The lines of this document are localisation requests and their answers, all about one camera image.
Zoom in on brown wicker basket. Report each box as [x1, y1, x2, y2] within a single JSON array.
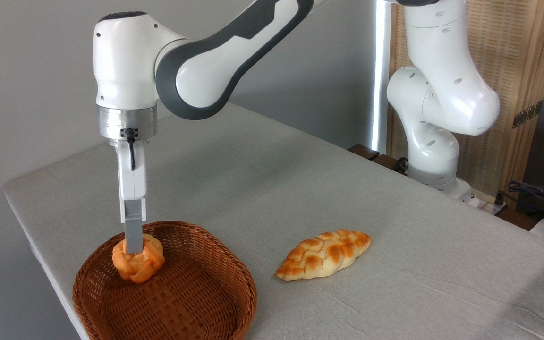
[[73, 221, 257, 340]]

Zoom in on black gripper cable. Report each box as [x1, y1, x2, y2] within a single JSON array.
[[125, 128, 136, 171]]

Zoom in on white power strip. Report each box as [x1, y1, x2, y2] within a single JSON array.
[[466, 189, 509, 214]]

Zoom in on long braided bread loaf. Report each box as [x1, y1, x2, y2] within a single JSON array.
[[274, 229, 372, 282]]

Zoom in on grey tablecloth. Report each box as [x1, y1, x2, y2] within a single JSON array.
[[2, 102, 544, 340]]

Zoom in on dark metal screen hinge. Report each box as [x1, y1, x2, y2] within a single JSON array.
[[512, 100, 543, 129]]

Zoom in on dark brown wooden board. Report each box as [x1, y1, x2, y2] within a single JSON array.
[[348, 144, 407, 173]]

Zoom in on black cable bundle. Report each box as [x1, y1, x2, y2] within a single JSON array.
[[496, 180, 544, 219]]

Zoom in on round knotted orange bread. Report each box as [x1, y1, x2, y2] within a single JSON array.
[[112, 233, 165, 284]]

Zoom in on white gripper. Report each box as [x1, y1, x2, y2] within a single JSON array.
[[115, 140, 149, 255]]

